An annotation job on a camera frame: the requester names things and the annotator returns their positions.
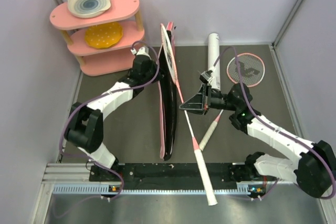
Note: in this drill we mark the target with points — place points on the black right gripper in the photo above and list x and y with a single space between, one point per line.
195 105

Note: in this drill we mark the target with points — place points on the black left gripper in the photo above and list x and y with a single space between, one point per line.
153 64

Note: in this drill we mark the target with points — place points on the pink badminton racket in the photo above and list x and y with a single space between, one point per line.
170 60
252 70

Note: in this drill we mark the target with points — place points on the pink racket bag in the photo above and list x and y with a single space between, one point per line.
168 109

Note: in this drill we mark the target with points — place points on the white shuttlecock tube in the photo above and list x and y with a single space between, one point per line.
213 53

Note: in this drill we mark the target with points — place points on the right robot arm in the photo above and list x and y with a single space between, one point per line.
309 165

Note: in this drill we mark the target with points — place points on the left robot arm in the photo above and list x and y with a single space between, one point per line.
86 120

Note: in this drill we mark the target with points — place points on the pink three-tier wooden shelf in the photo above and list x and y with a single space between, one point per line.
95 62

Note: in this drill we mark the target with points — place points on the yellow dotted plate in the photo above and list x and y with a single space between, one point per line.
104 35

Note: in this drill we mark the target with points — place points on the white blue ceramic bowl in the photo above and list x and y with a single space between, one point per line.
88 8

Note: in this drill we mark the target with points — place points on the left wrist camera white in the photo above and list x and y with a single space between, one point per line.
141 51

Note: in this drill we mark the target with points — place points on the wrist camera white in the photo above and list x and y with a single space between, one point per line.
141 51
207 77

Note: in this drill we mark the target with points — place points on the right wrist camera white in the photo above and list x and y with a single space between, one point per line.
207 77

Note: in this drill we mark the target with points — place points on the grey slotted cable duct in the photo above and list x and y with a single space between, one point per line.
104 189

